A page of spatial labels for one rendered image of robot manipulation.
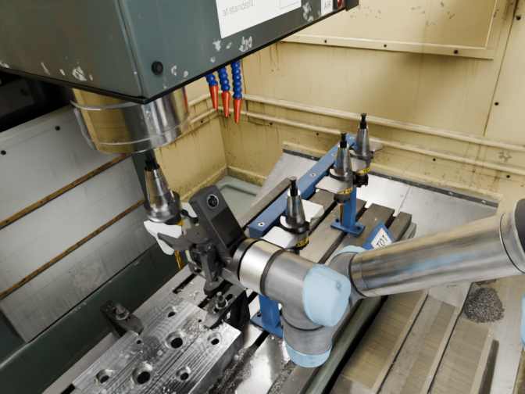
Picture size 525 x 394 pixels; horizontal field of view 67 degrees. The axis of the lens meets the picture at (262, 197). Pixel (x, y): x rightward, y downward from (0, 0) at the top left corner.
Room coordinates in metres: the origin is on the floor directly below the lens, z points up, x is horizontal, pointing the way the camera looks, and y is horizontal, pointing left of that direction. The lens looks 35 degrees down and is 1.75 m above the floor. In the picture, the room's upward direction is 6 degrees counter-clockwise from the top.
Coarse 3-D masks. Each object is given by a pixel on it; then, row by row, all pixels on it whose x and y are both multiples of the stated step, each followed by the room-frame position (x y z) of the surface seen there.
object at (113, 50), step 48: (0, 0) 0.47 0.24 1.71; (48, 0) 0.41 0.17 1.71; (96, 0) 0.36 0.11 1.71; (144, 0) 0.36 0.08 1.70; (192, 0) 0.41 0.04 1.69; (0, 48) 0.50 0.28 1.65; (48, 48) 0.43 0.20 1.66; (96, 48) 0.37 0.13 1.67; (144, 48) 0.35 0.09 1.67; (192, 48) 0.40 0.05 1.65; (240, 48) 0.45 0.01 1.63; (144, 96) 0.35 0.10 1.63
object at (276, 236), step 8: (272, 232) 0.63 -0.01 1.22; (280, 232) 0.63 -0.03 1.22; (288, 232) 0.63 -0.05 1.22; (264, 240) 0.61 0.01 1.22; (272, 240) 0.61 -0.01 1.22; (280, 240) 0.60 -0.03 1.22; (288, 240) 0.60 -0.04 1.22; (296, 240) 0.60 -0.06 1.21; (280, 248) 0.58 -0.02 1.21; (288, 248) 0.58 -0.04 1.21
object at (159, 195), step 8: (160, 168) 0.57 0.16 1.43; (152, 176) 0.56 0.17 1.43; (160, 176) 0.56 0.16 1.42; (152, 184) 0.55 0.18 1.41; (160, 184) 0.56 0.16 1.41; (168, 184) 0.57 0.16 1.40; (152, 192) 0.55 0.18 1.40; (160, 192) 0.55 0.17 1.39; (168, 192) 0.56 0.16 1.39; (152, 200) 0.55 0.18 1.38; (160, 200) 0.55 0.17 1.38; (168, 200) 0.56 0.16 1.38; (160, 208) 0.55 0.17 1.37
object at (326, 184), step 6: (324, 180) 0.80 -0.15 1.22; (330, 180) 0.80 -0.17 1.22; (336, 180) 0.80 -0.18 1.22; (318, 186) 0.78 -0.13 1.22; (324, 186) 0.78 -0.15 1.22; (330, 186) 0.77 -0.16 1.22; (336, 186) 0.77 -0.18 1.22; (342, 186) 0.77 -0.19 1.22; (330, 192) 0.76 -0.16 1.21; (336, 192) 0.75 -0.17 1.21
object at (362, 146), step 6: (366, 126) 0.91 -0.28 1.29; (360, 132) 0.90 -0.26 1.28; (366, 132) 0.90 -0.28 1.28; (360, 138) 0.90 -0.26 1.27; (366, 138) 0.90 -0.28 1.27; (354, 144) 0.91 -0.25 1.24; (360, 144) 0.89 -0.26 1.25; (366, 144) 0.89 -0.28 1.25; (354, 150) 0.91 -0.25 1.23; (360, 150) 0.89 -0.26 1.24; (366, 150) 0.89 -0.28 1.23
